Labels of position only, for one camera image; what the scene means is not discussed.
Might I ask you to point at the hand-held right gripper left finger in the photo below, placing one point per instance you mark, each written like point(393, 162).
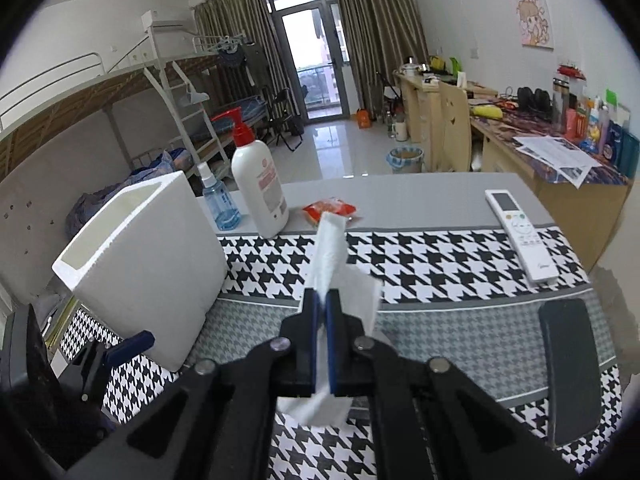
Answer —
point(311, 332)

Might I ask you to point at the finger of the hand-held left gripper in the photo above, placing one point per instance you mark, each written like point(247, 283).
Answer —
point(130, 349)
point(95, 365)

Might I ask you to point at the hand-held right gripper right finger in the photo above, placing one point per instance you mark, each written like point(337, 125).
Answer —
point(334, 342)

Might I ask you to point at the white foam box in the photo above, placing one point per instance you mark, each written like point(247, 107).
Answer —
point(150, 270)

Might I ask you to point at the white tissue paper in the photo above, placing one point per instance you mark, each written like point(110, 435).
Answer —
point(330, 250)

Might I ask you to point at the red snack packet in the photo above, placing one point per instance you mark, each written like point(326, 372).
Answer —
point(325, 207)

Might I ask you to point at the houndstooth tablecloth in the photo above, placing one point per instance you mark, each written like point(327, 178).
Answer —
point(450, 265)

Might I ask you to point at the blue spray bottle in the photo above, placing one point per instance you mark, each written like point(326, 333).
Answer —
point(222, 210)

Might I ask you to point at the white lotion pump bottle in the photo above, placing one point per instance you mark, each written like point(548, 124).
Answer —
point(260, 185)

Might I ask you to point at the blue plaid blanket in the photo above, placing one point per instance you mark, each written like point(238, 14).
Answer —
point(150, 172)

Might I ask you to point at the trash bin with blue bag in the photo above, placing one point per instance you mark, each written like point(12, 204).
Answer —
point(405, 160)

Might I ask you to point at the black folding chair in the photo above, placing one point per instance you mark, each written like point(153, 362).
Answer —
point(282, 120)

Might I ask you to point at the white remote control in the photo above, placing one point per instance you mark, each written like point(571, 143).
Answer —
point(520, 230)

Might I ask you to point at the orange container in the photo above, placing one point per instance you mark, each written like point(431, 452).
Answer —
point(363, 119)

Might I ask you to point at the black phone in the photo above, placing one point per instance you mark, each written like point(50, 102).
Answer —
point(570, 370)

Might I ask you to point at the wooden chair with smiley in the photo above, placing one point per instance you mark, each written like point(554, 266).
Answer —
point(455, 125)

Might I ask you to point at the white metal bunk bed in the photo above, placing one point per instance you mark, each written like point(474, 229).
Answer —
point(60, 110)
point(170, 67)

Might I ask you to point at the light wooden desk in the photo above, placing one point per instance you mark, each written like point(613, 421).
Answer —
point(505, 160)

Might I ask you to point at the yellow pouch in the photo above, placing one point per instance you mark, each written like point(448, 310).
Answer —
point(487, 111)

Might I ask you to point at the hanging dark clothes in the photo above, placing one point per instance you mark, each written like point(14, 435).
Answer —
point(245, 60)

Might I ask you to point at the glass balcony door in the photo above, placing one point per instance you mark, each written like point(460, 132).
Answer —
point(310, 50)

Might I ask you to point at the printed papers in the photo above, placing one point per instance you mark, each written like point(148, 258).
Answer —
point(555, 157)

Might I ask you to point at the brown curtain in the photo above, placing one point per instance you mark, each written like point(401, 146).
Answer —
point(225, 15)
point(380, 35)

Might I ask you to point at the black shoes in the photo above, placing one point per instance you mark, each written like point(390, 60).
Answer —
point(535, 100)

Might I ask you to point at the white air conditioner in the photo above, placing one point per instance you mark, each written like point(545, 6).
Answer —
point(167, 20)

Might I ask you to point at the cluster of toiletry bottles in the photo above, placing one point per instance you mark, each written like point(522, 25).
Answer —
point(595, 120)

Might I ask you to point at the cartoon wall poster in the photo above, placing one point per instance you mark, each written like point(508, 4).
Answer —
point(535, 20)

